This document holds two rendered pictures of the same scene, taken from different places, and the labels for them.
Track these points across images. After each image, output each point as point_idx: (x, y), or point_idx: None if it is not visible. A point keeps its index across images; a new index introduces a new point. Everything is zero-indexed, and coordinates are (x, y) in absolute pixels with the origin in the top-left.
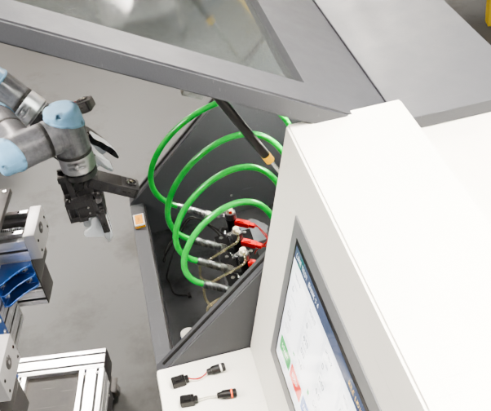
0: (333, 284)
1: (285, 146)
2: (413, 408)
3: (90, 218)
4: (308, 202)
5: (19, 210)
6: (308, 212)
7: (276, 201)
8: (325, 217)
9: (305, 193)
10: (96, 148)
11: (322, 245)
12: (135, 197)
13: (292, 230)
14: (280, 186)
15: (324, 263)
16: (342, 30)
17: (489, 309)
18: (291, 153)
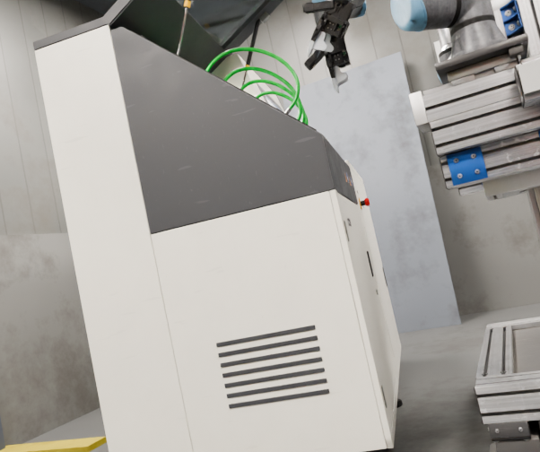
0: (265, 91)
1: (241, 61)
2: (274, 95)
3: (341, 73)
4: (253, 74)
5: (431, 88)
6: (255, 77)
7: (254, 86)
8: (255, 73)
9: (251, 72)
10: (318, 43)
11: (260, 83)
12: (309, 70)
13: (259, 90)
14: (250, 78)
15: (263, 88)
16: None
17: None
18: (243, 62)
